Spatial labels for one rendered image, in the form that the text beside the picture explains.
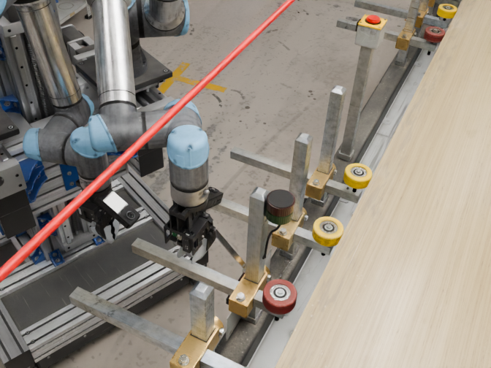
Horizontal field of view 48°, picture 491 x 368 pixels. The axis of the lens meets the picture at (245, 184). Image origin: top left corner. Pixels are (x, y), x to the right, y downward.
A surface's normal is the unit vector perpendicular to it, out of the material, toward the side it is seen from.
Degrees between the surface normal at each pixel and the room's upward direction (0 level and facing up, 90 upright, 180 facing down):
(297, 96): 0
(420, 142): 0
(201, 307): 90
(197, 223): 0
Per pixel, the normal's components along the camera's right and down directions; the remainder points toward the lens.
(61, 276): 0.04, -0.73
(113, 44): 0.20, -0.32
